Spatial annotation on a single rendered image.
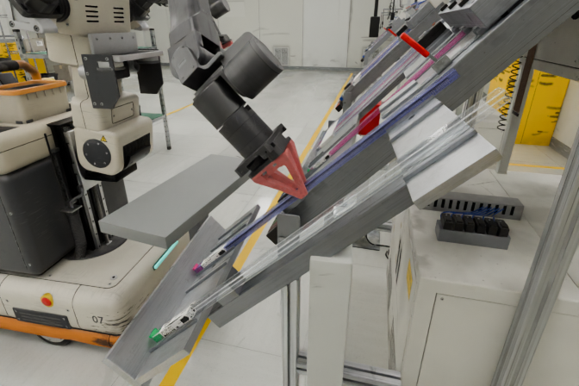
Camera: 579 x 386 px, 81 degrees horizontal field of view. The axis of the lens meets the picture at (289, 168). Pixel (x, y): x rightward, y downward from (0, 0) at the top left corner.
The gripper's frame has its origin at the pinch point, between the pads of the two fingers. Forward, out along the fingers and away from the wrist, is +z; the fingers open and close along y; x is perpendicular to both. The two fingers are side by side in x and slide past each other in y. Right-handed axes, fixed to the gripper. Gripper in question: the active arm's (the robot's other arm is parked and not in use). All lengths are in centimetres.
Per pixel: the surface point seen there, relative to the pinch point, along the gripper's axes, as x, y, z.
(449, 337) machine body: 6, 18, 54
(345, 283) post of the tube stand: 2.3, -6.0, 13.2
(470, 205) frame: -14, 48, 47
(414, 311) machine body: 8.4, 18.1, 43.8
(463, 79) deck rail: -27.9, 17.6, 6.8
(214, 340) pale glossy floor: 90, 44, 38
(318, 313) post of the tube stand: 9.4, -6.0, 15.2
